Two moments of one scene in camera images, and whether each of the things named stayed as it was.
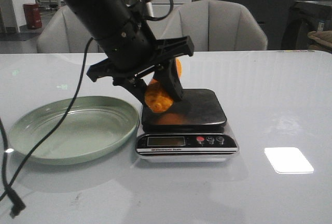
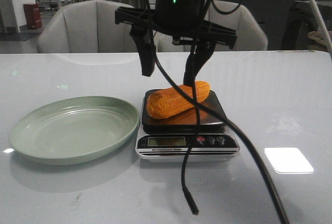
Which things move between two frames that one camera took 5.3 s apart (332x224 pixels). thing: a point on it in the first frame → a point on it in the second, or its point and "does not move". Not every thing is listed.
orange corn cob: x=156 y=99 → x=171 y=101
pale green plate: x=94 y=126 does not move
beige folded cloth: x=322 y=39 does not move
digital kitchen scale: x=195 y=128 does not move
